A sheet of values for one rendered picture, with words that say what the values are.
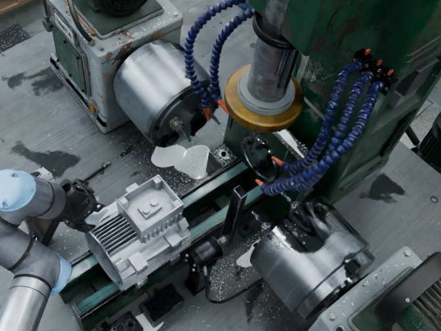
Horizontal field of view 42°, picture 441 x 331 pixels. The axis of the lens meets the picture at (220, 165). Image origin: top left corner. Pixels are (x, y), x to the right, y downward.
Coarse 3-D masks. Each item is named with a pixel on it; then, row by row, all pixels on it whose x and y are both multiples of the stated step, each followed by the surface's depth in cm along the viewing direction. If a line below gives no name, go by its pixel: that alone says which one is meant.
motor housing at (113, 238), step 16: (112, 208) 141; (112, 224) 136; (128, 224) 135; (176, 224) 140; (96, 240) 146; (112, 240) 133; (128, 240) 134; (160, 240) 138; (96, 256) 146; (112, 256) 132; (128, 256) 134; (144, 256) 136; (160, 256) 138; (112, 272) 145; (128, 272) 134; (144, 272) 138
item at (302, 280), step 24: (288, 216) 134; (312, 216) 135; (336, 216) 138; (264, 240) 136; (288, 240) 133; (312, 240) 132; (336, 240) 132; (360, 240) 135; (264, 264) 137; (288, 264) 132; (312, 264) 130; (336, 264) 129; (360, 264) 131; (288, 288) 134; (312, 288) 130; (336, 288) 131; (312, 312) 136
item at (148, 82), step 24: (144, 48) 158; (168, 48) 158; (120, 72) 159; (144, 72) 154; (168, 72) 153; (120, 96) 160; (144, 96) 153; (168, 96) 150; (192, 96) 154; (144, 120) 155; (168, 120) 155; (192, 120) 164; (168, 144) 165
